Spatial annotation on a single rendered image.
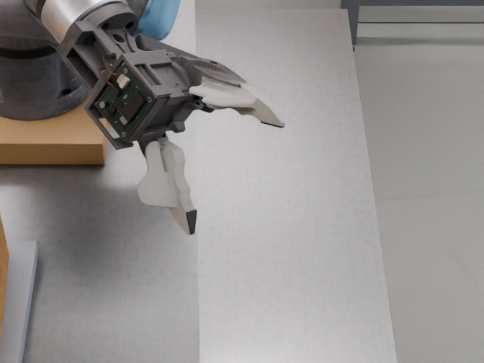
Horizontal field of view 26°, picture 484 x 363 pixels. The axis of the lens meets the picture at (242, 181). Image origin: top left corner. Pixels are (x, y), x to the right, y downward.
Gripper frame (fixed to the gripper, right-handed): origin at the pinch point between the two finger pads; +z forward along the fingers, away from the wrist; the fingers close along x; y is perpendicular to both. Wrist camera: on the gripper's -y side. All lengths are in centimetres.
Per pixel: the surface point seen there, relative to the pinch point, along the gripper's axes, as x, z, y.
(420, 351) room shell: -67, 14, -117
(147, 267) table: -26.6, -7.1, -14.3
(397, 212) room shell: -65, -16, -149
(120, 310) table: -28.2, -3.9, -7.9
